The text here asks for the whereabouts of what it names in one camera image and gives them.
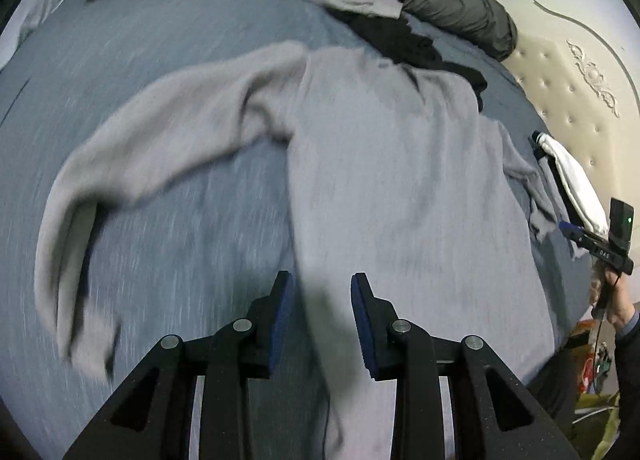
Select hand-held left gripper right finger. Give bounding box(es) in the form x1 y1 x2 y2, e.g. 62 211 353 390
350 271 581 460

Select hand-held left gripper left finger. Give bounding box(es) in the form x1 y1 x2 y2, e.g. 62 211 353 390
62 270 296 460

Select grey knit sweater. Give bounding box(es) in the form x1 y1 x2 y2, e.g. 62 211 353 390
34 40 583 460

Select person's right forearm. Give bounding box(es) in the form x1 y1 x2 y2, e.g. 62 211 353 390
614 305 640 441

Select person's right hand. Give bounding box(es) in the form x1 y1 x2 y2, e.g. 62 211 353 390
589 267 637 328

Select white folded garment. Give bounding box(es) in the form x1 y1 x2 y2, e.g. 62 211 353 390
537 133 608 236

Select colourful floor clutter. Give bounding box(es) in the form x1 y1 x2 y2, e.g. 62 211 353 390
570 317 623 446

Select cream tufted headboard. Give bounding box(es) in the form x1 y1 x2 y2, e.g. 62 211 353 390
500 0 640 221

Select person's dark trousers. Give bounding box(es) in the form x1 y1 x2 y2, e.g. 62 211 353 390
547 330 588 436

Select dark grey rolled duvet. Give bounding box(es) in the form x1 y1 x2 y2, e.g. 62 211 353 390
82 0 518 61

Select light grey blanket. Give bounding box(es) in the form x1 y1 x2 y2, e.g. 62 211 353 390
0 0 63 71

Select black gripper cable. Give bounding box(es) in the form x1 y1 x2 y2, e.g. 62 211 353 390
594 310 604 391

